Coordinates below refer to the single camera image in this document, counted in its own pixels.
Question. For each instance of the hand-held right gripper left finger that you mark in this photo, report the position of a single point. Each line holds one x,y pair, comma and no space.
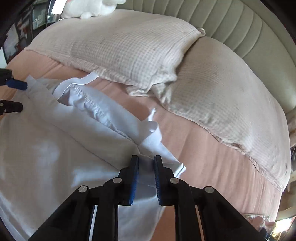
134,183

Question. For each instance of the pink sheet bed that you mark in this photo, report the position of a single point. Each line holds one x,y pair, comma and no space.
196,150

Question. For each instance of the grey padded headboard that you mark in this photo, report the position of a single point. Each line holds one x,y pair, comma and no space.
231,25

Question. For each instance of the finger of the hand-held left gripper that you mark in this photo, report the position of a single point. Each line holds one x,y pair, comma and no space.
11,107
17,84

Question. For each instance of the white rabbit plush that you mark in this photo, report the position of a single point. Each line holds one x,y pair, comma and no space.
85,8

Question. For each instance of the beige checked pillow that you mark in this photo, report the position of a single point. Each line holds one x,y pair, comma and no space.
219,92
127,46

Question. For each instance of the glass door wardrobe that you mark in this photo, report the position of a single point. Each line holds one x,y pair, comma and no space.
27,23

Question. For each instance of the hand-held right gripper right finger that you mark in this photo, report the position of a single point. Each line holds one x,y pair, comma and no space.
158,183

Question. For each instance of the white shirt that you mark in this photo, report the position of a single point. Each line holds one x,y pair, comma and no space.
57,150

